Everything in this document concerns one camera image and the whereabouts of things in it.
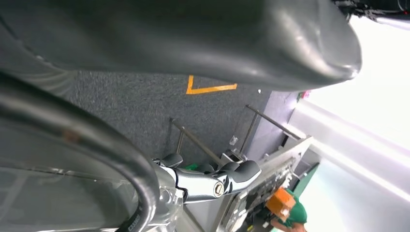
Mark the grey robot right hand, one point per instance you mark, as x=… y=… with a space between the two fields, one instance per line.
x=192 y=38

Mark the white workbench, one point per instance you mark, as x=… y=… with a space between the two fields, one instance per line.
x=198 y=143

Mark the clear plastic bag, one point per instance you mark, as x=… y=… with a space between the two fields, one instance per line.
x=233 y=141

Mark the stamped silver metal panel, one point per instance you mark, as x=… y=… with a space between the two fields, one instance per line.
x=282 y=153

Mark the orange box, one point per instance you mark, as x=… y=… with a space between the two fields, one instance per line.
x=280 y=203

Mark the white side table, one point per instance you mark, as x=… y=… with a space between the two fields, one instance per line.
x=352 y=153

